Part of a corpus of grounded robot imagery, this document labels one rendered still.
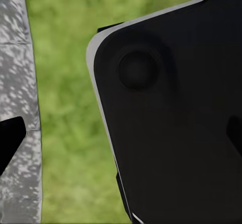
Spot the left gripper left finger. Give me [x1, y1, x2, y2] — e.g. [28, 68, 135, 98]
[0, 116, 26, 176]

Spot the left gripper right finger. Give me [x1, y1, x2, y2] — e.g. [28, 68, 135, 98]
[226, 116, 242, 157]

